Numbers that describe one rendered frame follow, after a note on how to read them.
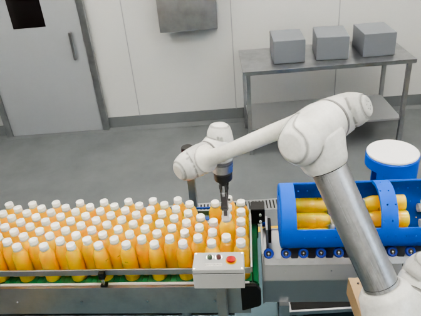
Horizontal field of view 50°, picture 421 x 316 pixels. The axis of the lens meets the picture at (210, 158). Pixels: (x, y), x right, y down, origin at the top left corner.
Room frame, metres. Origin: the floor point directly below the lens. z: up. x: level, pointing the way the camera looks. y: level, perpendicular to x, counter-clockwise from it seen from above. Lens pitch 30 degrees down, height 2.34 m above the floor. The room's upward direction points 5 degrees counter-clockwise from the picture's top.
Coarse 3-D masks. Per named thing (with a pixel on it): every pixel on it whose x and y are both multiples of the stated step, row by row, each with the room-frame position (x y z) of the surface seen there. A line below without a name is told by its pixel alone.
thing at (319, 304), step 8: (296, 304) 1.93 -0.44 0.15; (304, 304) 1.92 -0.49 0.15; (312, 304) 1.92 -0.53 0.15; (320, 304) 1.91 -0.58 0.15; (328, 304) 1.91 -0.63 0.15; (336, 304) 1.90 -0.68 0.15; (344, 304) 1.90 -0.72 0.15; (296, 312) 1.88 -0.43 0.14; (304, 312) 1.87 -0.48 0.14; (312, 312) 1.87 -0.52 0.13; (320, 312) 1.87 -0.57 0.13; (328, 312) 1.87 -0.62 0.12; (336, 312) 1.87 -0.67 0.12
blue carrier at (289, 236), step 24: (288, 192) 1.57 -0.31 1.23; (312, 192) 1.72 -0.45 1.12; (360, 192) 1.69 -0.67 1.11; (384, 192) 1.51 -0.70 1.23; (408, 192) 1.67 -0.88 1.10; (288, 216) 1.48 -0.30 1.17; (384, 216) 1.44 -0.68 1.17; (288, 240) 1.46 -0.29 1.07; (312, 240) 1.45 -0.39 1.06; (336, 240) 1.44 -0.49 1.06; (384, 240) 1.42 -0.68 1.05; (408, 240) 1.41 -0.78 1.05
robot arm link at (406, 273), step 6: (420, 252) 1.04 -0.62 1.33; (408, 258) 1.04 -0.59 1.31; (414, 258) 1.02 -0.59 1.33; (420, 258) 1.01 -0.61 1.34; (408, 264) 1.02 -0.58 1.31; (414, 264) 1.00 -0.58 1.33; (420, 264) 0.99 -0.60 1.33; (402, 270) 1.02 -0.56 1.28; (408, 270) 1.00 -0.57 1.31; (414, 270) 0.98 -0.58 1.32; (420, 270) 0.97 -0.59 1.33; (402, 276) 0.99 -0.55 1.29; (408, 276) 0.98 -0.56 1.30; (414, 276) 0.97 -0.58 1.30; (420, 276) 0.96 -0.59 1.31; (414, 282) 0.96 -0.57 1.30; (420, 282) 0.95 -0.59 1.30; (420, 288) 0.93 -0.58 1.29
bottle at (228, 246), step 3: (231, 240) 1.50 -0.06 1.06; (222, 243) 1.48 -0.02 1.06; (225, 243) 1.48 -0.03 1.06; (228, 243) 1.48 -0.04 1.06; (231, 243) 1.48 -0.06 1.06; (219, 246) 1.49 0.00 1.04; (222, 246) 1.48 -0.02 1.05; (225, 246) 1.47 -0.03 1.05; (228, 246) 1.47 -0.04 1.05; (231, 246) 1.47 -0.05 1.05; (234, 246) 1.49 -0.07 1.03; (222, 249) 1.47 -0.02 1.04; (225, 249) 1.47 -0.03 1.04; (228, 249) 1.47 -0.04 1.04; (231, 249) 1.47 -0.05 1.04; (222, 252) 1.47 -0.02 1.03
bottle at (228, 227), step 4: (220, 224) 1.56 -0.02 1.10; (224, 224) 1.54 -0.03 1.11; (228, 224) 1.54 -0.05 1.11; (232, 224) 1.55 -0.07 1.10; (220, 228) 1.55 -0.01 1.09; (224, 228) 1.54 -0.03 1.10; (228, 228) 1.54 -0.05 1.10; (232, 228) 1.54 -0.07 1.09; (220, 232) 1.55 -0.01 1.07; (224, 232) 1.53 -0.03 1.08; (228, 232) 1.53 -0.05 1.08; (232, 232) 1.54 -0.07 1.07; (220, 236) 1.56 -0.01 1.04; (232, 236) 1.54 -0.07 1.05; (232, 240) 1.54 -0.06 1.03
